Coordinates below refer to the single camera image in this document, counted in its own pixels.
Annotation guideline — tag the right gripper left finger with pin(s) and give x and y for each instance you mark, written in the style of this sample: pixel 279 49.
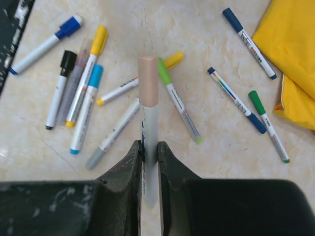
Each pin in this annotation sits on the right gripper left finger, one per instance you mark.
pixel 106 206

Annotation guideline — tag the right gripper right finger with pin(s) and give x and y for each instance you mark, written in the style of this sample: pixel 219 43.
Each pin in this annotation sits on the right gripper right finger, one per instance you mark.
pixel 195 206

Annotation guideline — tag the beige cap marker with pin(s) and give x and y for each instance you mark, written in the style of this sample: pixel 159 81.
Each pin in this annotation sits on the beige cap marker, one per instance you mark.
pixel 148 96

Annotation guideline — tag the grey cap marker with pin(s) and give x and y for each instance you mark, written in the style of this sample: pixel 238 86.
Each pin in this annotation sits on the grey cap marker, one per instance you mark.
pixel 104 147

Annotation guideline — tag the navy cap rainbow marker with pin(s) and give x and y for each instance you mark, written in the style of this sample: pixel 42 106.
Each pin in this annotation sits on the navy cap rainbow marker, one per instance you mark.
pixel 237 101

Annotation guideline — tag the cyan cap marker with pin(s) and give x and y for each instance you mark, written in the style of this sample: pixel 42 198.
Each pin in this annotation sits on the cyan cap marker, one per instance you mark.
pixel 86 110

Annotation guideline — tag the lime green cap marker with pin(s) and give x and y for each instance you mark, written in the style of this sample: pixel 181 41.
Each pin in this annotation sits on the lime green cap marker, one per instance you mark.
pixel 166 78

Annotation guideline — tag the yellow cap short marker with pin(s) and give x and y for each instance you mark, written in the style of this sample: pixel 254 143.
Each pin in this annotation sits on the yellow cap short marker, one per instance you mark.
pixel 169 63

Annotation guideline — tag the black cap marker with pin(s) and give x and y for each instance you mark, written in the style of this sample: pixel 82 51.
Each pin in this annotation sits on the black cap marker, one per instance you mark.
pixel 66 65

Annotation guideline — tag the clear grey marker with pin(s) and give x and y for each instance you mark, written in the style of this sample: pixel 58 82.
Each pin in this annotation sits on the clear grey marker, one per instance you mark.
pixel 73 80

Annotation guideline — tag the yellow cap silver marker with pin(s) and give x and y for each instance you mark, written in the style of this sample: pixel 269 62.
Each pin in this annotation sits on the yellow cap silver marker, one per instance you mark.
pixel 96 50

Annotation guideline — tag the blue cap whiteboard marker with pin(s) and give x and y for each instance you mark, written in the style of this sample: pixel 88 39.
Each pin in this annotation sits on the blue cap whiteboard marker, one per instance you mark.
pixel 68 28

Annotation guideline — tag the navy cap white marker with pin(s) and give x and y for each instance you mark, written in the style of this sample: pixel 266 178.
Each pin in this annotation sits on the navy cap white marker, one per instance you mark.
pixel 235 23

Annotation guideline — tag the yellow printed t-shirt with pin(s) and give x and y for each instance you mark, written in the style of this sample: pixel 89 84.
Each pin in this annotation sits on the yellow printed t-shirt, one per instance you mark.
pixel 286 36

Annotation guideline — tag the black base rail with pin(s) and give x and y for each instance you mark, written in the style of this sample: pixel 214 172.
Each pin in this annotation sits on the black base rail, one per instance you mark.
pixel 14 15

